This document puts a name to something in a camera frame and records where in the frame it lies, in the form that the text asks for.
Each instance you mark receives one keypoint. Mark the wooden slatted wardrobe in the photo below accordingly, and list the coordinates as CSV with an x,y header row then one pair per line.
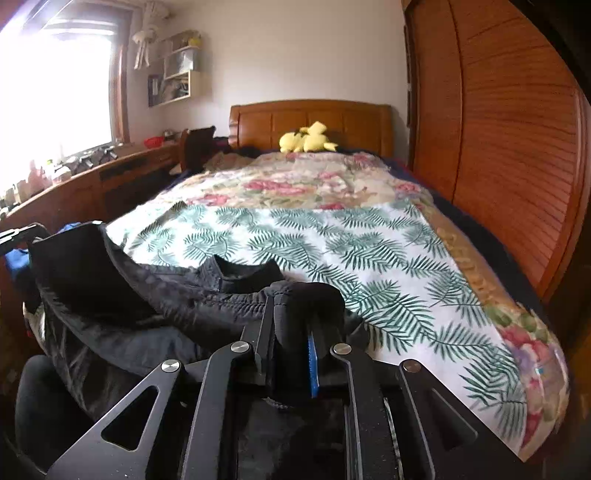
x,y
508,138

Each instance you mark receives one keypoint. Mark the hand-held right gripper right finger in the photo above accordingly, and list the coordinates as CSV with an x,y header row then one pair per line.
x,y
314,369

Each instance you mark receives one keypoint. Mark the wooden chair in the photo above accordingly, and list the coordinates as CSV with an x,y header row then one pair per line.
x,y
198,143

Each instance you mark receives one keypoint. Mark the black zip jacket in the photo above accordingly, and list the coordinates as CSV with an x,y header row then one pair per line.
x,y
138,304

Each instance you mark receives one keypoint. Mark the person's leg in dark trousers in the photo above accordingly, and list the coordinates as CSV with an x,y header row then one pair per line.
x,y
46,406

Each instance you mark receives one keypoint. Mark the yellow plush toy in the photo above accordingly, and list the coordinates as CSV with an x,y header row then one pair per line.
x,y
309,138

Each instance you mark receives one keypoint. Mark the tied white curtain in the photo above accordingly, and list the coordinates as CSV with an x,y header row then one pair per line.
x,y
145,37

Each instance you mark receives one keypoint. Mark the wooden desk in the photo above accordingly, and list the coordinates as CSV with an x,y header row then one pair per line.
x,y
69,194

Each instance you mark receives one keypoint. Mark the white wall shelf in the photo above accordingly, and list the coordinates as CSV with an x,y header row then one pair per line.
x,y
178,69

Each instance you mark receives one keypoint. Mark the row of bottles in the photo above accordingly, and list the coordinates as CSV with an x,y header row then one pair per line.
x,y
37,180

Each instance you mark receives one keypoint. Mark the black desk gadgets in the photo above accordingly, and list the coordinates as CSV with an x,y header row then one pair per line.
x,y
92,157

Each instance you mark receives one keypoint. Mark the leaf print bed sheet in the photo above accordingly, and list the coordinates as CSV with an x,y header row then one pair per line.
x,y
323,258

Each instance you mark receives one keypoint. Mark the window with wooden frame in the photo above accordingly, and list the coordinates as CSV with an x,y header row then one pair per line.
x,y
55,92

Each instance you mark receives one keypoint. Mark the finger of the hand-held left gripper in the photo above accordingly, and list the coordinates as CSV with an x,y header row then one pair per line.
x,y
18,234

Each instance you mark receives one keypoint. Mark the blue folded garment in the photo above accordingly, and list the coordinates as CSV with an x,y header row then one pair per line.
x,y
18,263

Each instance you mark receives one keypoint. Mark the floral blanket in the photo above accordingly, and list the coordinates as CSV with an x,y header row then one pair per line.
x,y
300,184

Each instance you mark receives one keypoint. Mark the wooden bed headboard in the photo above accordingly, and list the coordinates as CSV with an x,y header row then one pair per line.
x,y
258,122

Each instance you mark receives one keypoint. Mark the red bowl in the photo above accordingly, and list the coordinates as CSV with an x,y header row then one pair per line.
x,y
153,142

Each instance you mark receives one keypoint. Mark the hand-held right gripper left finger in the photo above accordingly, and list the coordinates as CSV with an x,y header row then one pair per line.
x,y
267,350

